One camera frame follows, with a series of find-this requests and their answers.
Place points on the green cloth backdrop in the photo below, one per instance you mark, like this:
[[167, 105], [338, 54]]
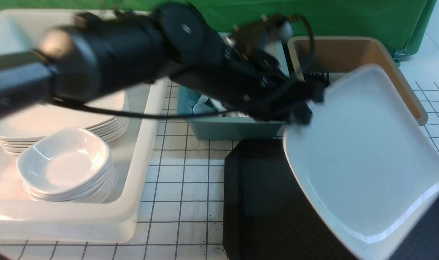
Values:
[[398, 24]]

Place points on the large white square plate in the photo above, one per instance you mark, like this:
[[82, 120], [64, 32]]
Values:
[[364, 164]]

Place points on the metal binder clip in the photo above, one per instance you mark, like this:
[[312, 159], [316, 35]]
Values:
[[400, 55]]

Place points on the stack of white small bowls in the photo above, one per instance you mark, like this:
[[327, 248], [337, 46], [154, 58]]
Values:
[[72, 165]]

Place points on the stack of white square plates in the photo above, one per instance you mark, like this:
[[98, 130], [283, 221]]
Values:
[[25, 128]]

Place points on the black plastic serving tray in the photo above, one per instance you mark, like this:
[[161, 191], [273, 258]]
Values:
[[268, 217]]

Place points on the black chopsticks in bin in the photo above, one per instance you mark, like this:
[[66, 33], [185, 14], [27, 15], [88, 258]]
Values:
[[317, 77]]

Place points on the brown plastic chopstick bin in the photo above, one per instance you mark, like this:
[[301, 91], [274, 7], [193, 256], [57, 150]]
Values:
[[339, 55]]

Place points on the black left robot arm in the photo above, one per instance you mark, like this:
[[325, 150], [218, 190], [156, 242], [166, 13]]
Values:
[[95, 57]]

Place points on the large white plastic tub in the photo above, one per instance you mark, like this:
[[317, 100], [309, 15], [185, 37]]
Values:
[[112, 221]]

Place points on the pile of white spoons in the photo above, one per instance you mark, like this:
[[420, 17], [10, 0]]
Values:
[[206, 105]]

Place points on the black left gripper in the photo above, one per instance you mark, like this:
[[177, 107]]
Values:
[[258, 89]]

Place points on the teal plastic spoon bin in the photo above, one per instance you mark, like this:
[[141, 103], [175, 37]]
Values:
[[222, 128]]

